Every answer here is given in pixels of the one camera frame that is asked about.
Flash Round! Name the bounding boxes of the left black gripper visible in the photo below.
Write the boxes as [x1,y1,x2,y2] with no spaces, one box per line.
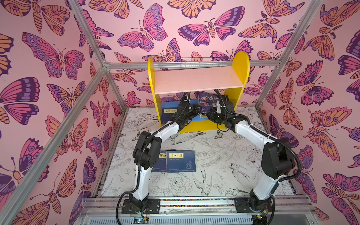
[183,104,203,123]

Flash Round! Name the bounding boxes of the navy book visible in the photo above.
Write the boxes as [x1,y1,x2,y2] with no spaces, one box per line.
[160,101,180,125]
[152,151,167,173]
[166,150,197,173]

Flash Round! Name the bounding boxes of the dark blue portrait book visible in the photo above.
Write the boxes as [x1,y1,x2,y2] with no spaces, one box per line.
[198,92,220,114]

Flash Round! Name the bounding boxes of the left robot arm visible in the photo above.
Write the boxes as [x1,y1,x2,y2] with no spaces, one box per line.
[121,92,201,212]

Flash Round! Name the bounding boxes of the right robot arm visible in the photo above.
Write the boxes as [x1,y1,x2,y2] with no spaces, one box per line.
[207,100,302,212]

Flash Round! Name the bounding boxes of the yellow pink blue bookshelf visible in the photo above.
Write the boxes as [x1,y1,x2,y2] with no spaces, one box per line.
[148,52,250,133]

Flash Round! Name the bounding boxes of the small green circuit board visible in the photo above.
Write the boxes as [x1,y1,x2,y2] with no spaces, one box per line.
[133,217,149,225]

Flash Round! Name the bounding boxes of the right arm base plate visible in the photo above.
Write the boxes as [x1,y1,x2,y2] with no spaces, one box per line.
[232,196,275,214]

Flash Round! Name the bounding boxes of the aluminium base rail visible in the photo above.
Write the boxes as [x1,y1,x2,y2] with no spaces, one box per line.
[75,196,321,225]

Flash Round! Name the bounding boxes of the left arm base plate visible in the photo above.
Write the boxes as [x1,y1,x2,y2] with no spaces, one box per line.
[121,198,161,215]

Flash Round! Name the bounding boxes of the aluminium frame bars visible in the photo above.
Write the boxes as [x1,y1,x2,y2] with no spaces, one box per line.
[1,1,322,225]

